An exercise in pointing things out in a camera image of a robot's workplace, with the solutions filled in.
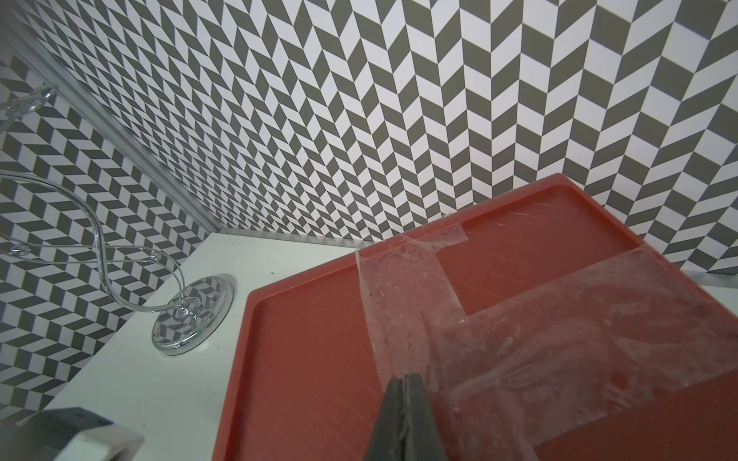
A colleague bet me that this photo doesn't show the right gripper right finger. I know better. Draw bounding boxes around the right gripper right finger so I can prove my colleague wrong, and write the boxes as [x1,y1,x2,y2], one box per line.
[403,374,447,461]

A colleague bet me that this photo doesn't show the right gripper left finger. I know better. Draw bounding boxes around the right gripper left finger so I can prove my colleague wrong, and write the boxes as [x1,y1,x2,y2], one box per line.
[364,378,405,461]

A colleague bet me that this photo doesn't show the red drawer cabinet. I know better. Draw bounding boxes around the red drawer cabinet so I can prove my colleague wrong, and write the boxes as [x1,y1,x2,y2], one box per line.
[213,175,737,460]

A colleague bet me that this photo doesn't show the wire mug tree stand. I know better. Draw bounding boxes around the wire mug tree stand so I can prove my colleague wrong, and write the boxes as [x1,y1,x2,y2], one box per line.
[1,169,234,357]

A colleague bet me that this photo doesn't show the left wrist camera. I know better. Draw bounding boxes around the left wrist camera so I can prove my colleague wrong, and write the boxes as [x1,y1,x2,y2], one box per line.
[1,407,145,460]

